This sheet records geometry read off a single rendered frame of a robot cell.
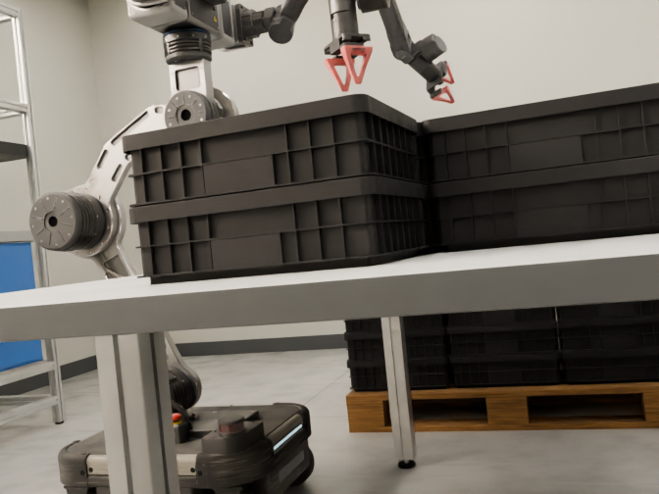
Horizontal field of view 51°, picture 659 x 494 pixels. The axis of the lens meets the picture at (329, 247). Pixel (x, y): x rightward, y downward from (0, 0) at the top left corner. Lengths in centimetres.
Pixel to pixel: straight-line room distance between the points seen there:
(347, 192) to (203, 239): 23
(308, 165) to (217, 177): 14
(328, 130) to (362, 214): 12
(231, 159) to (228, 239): 12
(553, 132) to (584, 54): 353
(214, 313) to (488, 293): 28
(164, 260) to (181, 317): 34
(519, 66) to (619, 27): 62
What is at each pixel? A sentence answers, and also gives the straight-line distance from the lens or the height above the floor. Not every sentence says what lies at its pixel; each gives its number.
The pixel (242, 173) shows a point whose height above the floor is 85.
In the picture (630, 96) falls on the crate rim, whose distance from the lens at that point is 119.
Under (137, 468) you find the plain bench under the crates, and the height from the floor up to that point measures 50.
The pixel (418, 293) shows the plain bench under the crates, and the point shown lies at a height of 68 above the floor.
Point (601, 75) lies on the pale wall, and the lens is 470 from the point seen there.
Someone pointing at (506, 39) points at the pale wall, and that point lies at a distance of 475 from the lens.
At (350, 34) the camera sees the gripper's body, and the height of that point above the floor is 116.
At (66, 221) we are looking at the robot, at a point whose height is 88.
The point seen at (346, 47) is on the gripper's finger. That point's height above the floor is 113.
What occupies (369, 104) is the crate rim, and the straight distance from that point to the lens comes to 95.
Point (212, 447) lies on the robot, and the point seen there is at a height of 26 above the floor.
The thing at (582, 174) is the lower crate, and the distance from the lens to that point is 118.
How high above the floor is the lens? 74
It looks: level
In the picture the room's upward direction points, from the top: 6 degrees counter-clockwise
